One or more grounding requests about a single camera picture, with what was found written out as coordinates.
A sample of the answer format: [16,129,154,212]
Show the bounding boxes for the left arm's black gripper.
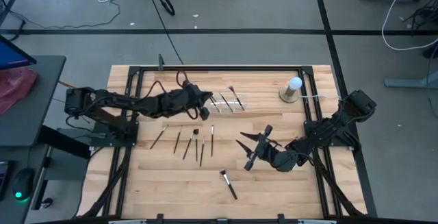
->
[177,79,214,121]

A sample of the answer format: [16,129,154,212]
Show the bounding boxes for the right arm's black gripper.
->
[235,124,276,171]

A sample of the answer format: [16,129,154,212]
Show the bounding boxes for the fan-headed black makeup brush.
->
[228,85,246,112]

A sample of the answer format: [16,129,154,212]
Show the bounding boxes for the large fluffy makeup brush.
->
[219,169,239,201]

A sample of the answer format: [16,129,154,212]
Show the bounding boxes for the clear acrylic brush organizer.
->
[204,95,248,114]

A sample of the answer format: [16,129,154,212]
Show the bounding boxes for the brown-headed black makeup brush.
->
[192,128,200,162]

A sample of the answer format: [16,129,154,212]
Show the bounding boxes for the brass table lamp white bulb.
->
[279,76,304,104]

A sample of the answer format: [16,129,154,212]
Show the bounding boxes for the black desk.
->
[0,55,67,149]

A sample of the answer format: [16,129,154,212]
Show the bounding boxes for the pink cloth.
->
[0,67,38,116]

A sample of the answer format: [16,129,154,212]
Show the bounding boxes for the blue-screen computer monitor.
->
[0,34,38,71]

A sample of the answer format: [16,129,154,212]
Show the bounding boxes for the black computer mouse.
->
[12,167,36,203]

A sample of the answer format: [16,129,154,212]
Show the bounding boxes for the black aluminium table frame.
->
[75,64,379,224]

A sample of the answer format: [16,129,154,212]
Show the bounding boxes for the white lamp cord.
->
[299,92,342,101]

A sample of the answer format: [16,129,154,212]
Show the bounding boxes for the black loop strap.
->
[156,0,177,16]

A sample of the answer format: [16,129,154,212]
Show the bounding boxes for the thin black floor cable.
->
[145,0,185,66]
[6,0,122,30]

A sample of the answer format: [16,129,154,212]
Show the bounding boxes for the white floor cable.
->
[381,0,438,51]

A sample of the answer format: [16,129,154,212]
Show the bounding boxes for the black cable bundle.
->
[402,0,438,36]

